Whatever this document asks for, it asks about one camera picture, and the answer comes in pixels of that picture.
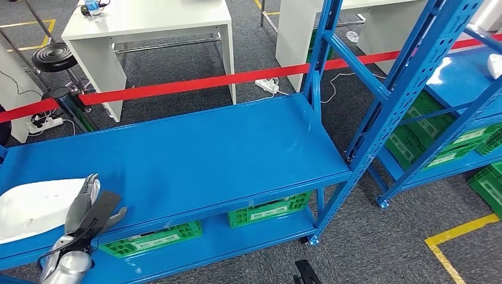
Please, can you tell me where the black barrier post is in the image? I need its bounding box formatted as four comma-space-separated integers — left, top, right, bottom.
50, 86, 99, 134

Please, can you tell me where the white power strip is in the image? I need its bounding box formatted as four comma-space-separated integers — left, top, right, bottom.
26, 114, 65, 135
255, 78, 280, 95

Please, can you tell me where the white floor cable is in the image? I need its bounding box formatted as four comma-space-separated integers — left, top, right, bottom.
319, 70, 387, 105

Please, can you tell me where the red barrier belt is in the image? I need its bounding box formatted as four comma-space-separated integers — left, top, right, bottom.
0, 33, 502, 124

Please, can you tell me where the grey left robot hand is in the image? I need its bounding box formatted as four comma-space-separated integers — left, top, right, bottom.
65, 173, 128, 236

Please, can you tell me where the person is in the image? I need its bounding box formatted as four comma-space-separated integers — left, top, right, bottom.
0, 104, 11, 148

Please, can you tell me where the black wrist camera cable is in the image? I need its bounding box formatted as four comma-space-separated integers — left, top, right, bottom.
37, 219, 99, 269

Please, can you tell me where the clear water bottle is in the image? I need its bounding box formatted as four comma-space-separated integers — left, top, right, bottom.
84, 0, 104, 18

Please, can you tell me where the green plastic crate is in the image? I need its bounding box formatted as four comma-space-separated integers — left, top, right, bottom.
466, 160, 502, 219
475, 127, 502, 157
227, 191, 313, 230
98, 220, 204, 260
384, 125, 481, 172
404, 91, 502, 151

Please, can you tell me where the wide blue metal rack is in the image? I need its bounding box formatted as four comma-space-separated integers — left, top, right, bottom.
0, 0, 484, 284

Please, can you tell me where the black robot bracket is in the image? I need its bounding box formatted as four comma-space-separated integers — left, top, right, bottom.
293, 259, 323, 284

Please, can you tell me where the white partition panel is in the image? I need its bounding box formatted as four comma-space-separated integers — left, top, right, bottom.
0, 43, 44, 144

